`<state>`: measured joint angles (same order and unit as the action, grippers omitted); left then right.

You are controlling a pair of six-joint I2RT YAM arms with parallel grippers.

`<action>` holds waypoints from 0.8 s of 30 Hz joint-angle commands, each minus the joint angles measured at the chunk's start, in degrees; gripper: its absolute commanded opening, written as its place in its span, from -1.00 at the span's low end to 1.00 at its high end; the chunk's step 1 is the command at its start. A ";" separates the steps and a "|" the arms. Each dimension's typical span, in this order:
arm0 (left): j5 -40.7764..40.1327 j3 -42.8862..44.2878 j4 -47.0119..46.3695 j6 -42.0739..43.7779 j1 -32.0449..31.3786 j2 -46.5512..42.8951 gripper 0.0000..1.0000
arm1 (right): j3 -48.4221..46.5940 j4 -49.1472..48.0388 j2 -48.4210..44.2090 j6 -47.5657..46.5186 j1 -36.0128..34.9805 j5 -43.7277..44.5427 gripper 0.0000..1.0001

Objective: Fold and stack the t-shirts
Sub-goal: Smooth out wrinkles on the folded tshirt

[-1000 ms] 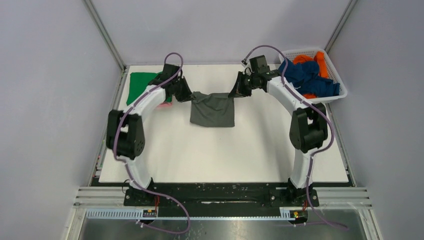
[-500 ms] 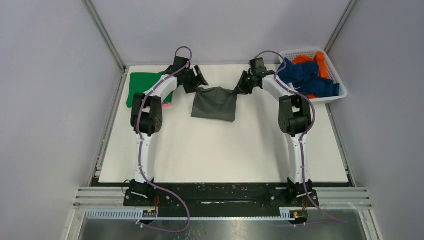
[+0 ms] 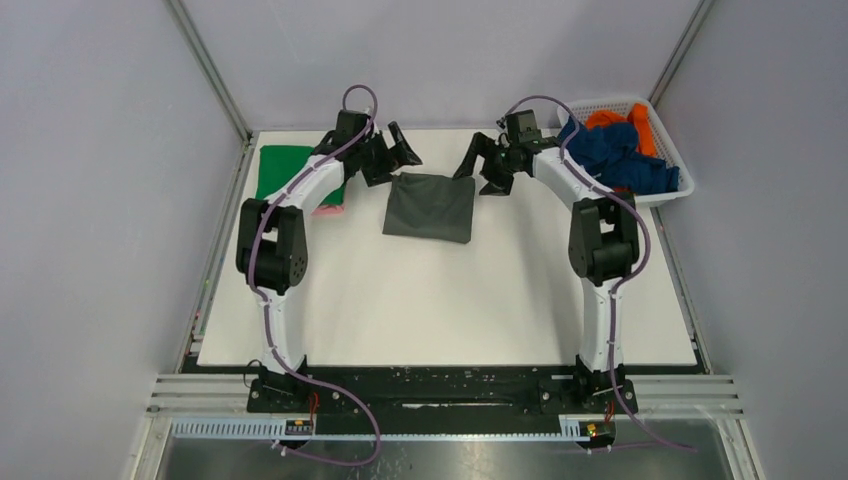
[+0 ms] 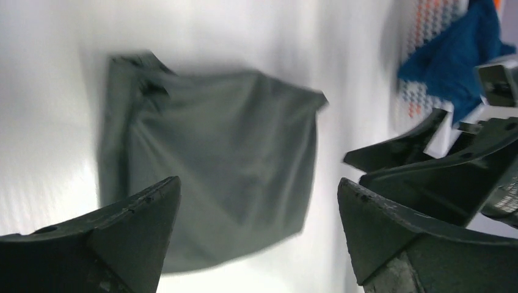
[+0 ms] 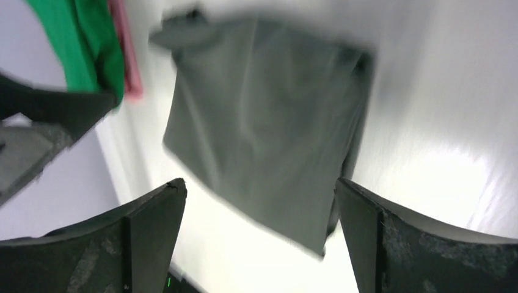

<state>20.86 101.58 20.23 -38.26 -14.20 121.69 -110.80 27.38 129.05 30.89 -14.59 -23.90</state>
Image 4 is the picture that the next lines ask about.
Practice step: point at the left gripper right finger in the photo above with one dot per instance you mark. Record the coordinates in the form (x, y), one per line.
(396, 249)

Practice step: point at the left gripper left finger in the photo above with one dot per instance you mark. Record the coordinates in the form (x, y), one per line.
(118, 248)

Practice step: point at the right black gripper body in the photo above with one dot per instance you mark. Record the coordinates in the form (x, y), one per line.
(501, 204)

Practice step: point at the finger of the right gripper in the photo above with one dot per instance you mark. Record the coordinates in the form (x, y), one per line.
(453, 188)
(405, 149)

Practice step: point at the grey t-shirt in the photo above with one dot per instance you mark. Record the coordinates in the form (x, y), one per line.
(243, 145)

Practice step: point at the blue t-shirt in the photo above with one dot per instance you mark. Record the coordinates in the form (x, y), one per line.
(446, 63)

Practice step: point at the white plastic basket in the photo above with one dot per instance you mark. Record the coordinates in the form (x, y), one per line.
(422, 21)

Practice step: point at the orange t-shirt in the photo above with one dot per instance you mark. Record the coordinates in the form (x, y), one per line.
(499, 5)

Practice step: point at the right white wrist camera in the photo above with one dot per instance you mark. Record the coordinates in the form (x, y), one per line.
(498, 80)

